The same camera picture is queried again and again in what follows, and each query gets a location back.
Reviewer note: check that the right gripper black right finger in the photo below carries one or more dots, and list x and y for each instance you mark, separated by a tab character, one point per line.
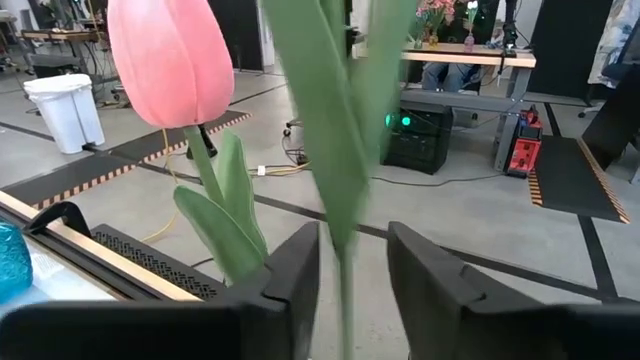
500	325

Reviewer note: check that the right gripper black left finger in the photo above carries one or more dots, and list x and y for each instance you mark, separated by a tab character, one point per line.
150	330

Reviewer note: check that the pink artificial tulip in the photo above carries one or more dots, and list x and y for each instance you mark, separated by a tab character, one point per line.
170	60
325	125

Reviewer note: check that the tall blue glass vase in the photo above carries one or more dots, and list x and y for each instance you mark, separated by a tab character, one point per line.
12	265

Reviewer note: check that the white tulip purple vase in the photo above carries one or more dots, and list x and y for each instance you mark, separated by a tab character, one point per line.
469	42

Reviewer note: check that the black perforated metal plate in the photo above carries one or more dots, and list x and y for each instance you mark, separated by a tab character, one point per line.
150	260

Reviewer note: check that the black mat striped edge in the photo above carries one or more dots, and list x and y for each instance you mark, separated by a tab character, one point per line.
570	175
75	175

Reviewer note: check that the red tool box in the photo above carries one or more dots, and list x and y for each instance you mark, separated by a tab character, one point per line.
522	150

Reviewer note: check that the black computer tower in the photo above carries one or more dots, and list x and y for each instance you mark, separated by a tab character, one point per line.
417	140

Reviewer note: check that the black partition panel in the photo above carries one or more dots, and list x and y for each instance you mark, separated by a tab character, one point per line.
565	45
240	35
615	120

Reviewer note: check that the white trash bin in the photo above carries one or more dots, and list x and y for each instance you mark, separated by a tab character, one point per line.
65	110

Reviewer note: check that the person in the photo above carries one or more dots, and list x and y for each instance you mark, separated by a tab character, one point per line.
450	75

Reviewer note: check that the wooden top desk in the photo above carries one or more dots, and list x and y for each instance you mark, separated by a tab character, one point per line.
470	59

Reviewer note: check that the wooden workbench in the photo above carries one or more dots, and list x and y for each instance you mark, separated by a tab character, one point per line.
60	36

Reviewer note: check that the patterned hanging cloth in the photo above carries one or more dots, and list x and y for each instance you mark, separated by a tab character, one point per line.
620	30

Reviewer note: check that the pink flower bouquet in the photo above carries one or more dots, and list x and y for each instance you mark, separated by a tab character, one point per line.
435	12

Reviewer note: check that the black metal table frame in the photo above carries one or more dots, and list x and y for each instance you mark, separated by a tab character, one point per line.
50	242

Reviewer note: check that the black curved bracket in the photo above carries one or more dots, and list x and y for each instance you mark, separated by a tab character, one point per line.
65	210

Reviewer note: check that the black stand post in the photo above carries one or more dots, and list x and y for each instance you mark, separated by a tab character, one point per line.
510	30

